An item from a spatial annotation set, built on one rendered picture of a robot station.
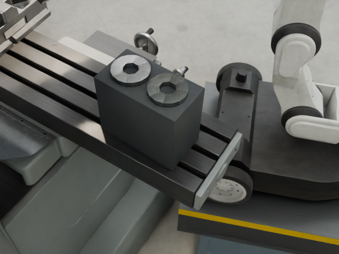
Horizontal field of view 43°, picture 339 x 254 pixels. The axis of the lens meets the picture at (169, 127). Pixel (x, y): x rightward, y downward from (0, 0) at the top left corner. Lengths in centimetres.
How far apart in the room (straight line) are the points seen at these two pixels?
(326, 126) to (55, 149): 89
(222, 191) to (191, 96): 74
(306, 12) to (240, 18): 183
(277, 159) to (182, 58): 131
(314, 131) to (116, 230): 87
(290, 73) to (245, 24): 171
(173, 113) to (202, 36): 204
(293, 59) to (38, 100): 74
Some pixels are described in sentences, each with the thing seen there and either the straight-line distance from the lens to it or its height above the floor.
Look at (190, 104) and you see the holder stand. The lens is 92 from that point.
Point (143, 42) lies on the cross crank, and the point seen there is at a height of 70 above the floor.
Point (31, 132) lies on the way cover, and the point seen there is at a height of 91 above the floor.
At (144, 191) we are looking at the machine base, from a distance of 191.
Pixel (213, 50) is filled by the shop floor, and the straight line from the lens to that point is 282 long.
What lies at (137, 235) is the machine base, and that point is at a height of 14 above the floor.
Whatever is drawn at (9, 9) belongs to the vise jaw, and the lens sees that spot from 135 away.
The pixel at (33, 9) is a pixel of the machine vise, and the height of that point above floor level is 103.
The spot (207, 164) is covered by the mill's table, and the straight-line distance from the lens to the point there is 106.
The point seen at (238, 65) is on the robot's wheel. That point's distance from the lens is 186.
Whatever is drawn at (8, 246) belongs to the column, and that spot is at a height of 75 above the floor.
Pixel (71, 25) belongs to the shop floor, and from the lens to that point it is 303.
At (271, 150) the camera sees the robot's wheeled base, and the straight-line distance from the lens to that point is 163.
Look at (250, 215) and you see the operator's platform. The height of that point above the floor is 40.
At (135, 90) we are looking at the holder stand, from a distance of 94.
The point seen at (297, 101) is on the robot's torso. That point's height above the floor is 77.
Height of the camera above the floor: 185
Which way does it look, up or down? 52 degrees down
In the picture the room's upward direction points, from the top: 2 degrees clockwise
